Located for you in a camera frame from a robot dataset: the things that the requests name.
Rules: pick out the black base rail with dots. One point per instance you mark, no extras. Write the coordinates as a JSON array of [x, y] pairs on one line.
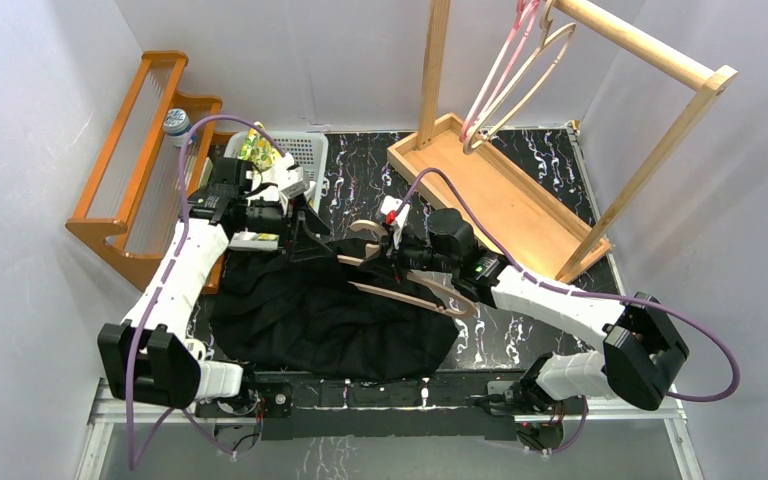
[[450, 403]]

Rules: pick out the pink hanger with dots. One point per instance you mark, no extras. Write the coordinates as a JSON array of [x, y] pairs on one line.
[[525, 17]]

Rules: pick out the small white blue jar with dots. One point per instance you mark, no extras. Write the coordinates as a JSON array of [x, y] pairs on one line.
[[176, 125]]

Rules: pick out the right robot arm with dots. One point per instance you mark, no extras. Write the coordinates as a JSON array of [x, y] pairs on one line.
[[635, 351]]

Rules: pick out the white plastic basket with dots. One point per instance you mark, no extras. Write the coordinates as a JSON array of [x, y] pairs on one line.
[[309, 152]]

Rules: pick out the black skirt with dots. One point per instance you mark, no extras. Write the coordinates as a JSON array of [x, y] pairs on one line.
[[310, 316]]

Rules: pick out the orange wooden shelf rack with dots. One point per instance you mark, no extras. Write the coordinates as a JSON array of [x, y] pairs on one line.
[[128, 208]]

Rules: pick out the beige hanger on rack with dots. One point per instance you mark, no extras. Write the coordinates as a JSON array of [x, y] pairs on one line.
[[546, 46]]

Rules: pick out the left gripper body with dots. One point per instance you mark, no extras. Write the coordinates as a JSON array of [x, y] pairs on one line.
[[294, 230]]

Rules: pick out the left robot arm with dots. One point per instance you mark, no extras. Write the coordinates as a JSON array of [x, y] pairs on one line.
[[146, 356]]

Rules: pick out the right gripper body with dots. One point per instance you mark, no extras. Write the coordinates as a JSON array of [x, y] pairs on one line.
[[412, 254]]

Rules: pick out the yellow green patterned cloth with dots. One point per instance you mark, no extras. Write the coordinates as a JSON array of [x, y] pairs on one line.
[[257, 150]]

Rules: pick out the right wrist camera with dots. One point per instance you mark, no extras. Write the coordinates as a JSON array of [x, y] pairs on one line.
[[395, 212]]

